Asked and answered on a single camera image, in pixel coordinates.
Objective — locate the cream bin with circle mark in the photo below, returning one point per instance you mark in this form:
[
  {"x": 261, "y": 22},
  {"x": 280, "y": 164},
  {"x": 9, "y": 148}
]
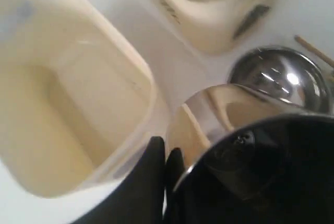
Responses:
[{"x": 76, "y": 96}]

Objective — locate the stainless steel bowl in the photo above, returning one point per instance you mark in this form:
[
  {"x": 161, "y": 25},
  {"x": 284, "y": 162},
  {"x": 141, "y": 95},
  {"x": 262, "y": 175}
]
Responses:
[{"x": 284, "y": 74}]

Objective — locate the cream bin with triangle mark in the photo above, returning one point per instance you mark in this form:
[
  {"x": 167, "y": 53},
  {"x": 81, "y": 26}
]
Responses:
[{"x": 215, "y": 26}]

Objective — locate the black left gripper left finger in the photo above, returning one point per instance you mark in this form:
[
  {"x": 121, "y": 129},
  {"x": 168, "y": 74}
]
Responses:
[{"x": 139, "y": 198}]

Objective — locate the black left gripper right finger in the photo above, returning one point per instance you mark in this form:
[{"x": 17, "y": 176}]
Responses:
[{"x": 174, "y": 168}]

